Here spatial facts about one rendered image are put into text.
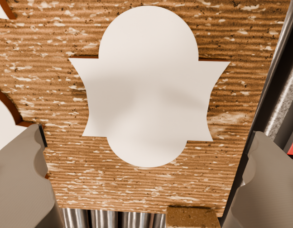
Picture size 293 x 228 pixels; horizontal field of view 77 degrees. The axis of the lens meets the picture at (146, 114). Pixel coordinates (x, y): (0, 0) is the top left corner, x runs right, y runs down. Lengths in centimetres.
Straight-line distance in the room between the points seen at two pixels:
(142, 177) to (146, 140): 6
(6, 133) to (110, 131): 10
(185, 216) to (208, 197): 3
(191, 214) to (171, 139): 11
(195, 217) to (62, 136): 17
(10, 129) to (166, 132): 14
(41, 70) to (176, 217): 20
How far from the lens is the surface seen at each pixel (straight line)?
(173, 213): 24
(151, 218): 38
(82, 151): 20
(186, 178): 22
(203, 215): 25
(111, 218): 32
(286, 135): 23
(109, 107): 16
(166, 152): 18
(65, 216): 33
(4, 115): 21
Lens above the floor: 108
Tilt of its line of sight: 63 degrees down
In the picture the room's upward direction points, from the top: 173 degrees counter-clockwise
